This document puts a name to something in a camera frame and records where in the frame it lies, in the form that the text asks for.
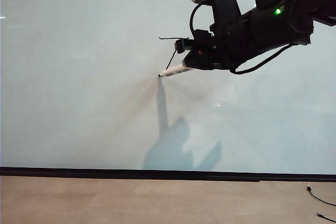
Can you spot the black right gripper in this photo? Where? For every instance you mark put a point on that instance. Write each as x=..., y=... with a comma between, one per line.
x=231, y=45

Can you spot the white whiteboard marker pen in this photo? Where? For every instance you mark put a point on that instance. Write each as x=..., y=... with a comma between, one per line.
x=173, y=71

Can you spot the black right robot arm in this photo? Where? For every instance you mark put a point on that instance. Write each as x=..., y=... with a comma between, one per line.
x=288, y=24

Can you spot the large white whiteboard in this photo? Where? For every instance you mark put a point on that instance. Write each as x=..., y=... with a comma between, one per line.
x=78, y=90

